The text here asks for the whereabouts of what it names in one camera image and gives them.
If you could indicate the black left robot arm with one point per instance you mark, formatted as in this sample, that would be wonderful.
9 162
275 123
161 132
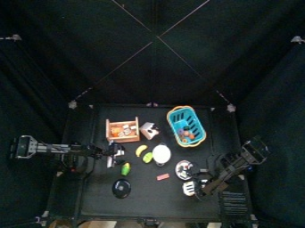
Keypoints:
50 147

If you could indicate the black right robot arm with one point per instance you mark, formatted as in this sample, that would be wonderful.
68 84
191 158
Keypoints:
238 161

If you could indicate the orange toy sushi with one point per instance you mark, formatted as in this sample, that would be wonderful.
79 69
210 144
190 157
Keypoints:
115 132

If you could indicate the white toy sushi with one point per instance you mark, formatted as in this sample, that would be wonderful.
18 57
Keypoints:
127 130

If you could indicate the green yellow toy corn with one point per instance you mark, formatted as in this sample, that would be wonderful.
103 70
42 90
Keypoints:
125 169

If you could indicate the black white patterned plate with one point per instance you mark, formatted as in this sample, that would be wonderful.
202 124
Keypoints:
183 170

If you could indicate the yellow toy banana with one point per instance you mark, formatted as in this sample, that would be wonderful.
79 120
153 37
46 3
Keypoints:
140 150

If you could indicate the wooden crate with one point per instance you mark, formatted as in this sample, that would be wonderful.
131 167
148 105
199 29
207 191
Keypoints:
121 130

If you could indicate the green toy lime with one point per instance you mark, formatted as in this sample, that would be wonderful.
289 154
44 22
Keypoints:
147 157

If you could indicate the pink rectangular toy piece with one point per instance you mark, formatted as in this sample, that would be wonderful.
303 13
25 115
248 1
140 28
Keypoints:
163 177

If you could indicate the black round lid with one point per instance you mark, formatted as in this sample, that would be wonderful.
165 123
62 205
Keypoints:
121 188

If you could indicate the small beige brown box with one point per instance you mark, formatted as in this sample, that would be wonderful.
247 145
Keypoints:
148 130

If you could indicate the brown toy food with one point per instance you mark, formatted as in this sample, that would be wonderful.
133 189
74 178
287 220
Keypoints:
184 140

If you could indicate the orange toy food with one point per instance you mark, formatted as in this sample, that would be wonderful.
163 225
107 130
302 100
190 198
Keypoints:
191 136

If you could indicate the purple toy food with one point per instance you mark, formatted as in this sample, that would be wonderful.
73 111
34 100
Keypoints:
180 131

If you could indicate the green toy food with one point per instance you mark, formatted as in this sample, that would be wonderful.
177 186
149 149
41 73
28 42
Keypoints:
186 128

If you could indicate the blue basket orange rim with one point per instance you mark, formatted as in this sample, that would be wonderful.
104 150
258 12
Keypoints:
186 126

